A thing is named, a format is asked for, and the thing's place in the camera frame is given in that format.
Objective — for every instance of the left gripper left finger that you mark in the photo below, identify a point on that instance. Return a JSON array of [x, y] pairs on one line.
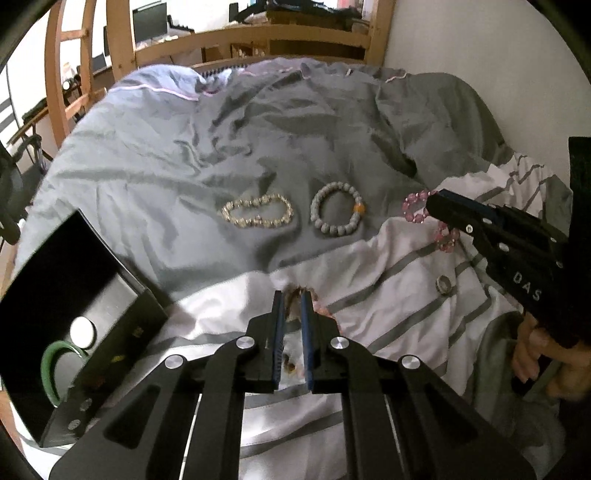
[[184, 419]]

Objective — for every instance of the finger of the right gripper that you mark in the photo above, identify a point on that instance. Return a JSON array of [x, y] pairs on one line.
[[466, 212]]

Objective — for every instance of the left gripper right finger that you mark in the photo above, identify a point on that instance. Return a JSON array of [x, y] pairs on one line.
[[401, 420]]

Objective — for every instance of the green jade bangle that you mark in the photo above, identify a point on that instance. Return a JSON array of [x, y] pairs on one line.
[[50, 354]]

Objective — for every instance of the black jewelry box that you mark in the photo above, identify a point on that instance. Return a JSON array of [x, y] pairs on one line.
[[73, 273]]

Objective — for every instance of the grey bead bracelet orange bead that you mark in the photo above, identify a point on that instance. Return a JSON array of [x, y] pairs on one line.
[[337, 209]]

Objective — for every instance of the person's right hand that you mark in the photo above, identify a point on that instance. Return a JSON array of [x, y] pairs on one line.
[[571, 381]]

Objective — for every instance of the white round disc in box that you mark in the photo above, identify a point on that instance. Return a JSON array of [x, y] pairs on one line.
[[82, 333]]

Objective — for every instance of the grey striped duvet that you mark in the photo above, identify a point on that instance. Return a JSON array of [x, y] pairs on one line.
[[204, 187]]

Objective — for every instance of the black office chair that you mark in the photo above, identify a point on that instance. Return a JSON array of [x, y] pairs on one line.
[[13, 199]]

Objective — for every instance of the dark clothes pile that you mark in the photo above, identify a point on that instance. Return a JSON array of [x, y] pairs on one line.
[[300, 9]]

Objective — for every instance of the wooden ladder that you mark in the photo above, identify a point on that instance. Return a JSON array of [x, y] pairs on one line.
[[69, 74]]

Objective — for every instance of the wooden desk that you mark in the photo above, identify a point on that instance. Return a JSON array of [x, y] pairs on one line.
[[46, 106]]

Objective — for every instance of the black computer monitor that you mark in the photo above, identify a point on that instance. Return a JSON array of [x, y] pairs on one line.
[[150, 21]]

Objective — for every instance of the wooden bed frame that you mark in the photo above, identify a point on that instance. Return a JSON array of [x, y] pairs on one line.
[[276, 33]]

